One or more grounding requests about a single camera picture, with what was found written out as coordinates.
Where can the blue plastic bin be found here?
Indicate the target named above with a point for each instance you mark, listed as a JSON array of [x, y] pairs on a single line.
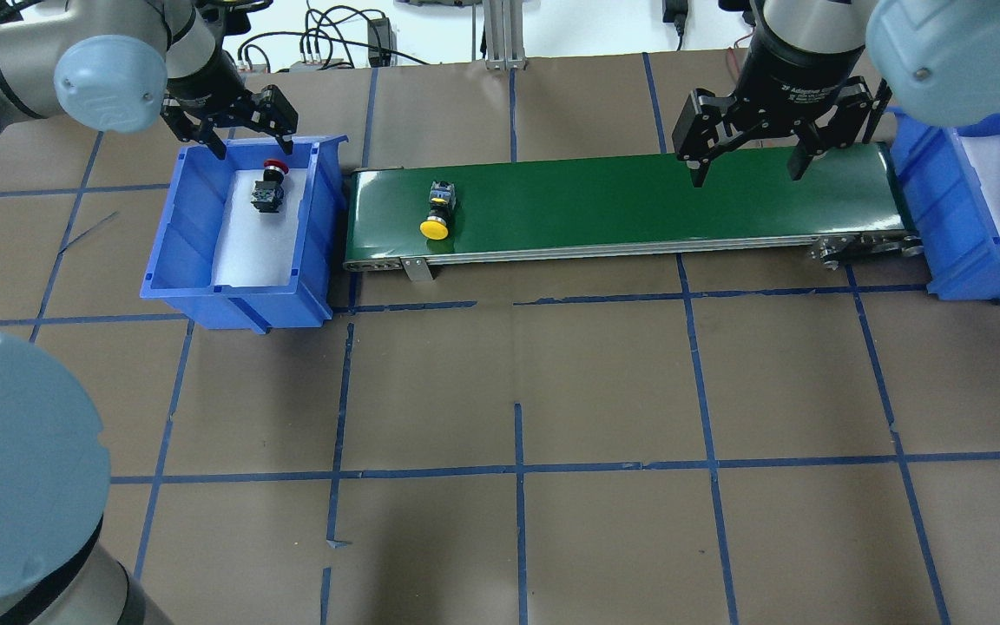
[[179, 269], [947, 207]]

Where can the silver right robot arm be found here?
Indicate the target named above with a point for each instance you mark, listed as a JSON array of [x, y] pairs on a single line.
[[940, 58]]

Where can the yellow push button switch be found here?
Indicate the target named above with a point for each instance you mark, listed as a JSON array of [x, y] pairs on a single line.
[[442, 202]]

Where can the aluminium frame post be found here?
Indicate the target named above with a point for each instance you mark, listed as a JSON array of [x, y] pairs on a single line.
[[503, 35]]

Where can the green conveyor belt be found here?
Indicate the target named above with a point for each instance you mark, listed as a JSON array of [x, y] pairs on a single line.
[[847, 207]]

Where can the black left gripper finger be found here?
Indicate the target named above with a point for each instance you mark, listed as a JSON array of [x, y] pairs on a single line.
[[285, 141], [215, 145]]

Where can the black power adapter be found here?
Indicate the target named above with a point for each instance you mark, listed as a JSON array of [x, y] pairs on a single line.
[[379, 42]]

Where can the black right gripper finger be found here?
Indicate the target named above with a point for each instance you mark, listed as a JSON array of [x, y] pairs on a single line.
[[699, 167], [803, 157]]

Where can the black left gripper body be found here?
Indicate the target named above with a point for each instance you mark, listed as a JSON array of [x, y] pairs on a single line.
[[201, 76]]

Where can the white foam pad left bin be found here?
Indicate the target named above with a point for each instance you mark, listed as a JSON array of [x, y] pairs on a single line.
[[254, 249]]

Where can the blue left plastic bin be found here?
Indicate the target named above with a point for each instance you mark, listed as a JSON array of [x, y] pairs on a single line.
[[179, 269]]

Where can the red push button switch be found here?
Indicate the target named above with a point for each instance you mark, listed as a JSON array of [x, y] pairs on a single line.
[[268, 192]]

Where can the blue right plastic bin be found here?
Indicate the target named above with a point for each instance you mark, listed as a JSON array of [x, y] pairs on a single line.
[[947, 207]]

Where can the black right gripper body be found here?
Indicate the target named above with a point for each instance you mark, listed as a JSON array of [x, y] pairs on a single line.
[[783, 71]]

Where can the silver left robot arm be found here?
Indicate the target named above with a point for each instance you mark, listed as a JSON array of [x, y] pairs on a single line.
[[122, 66]]

